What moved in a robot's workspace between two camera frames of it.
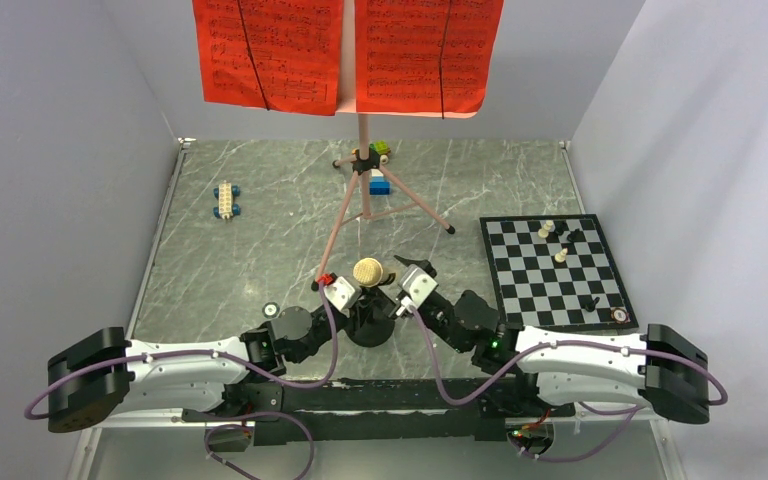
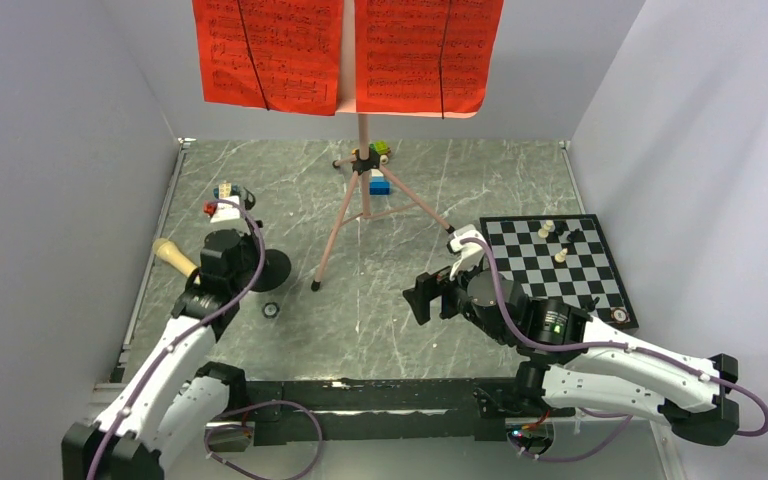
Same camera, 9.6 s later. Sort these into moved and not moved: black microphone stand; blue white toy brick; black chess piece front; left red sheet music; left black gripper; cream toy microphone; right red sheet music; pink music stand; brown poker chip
Moved: cream toy microphone; left black gripper; black microphone stand
Not moved: right red sheet music; left red sheet music; black chess piece front; pink music stand; blue white toy brick; brown poker chip
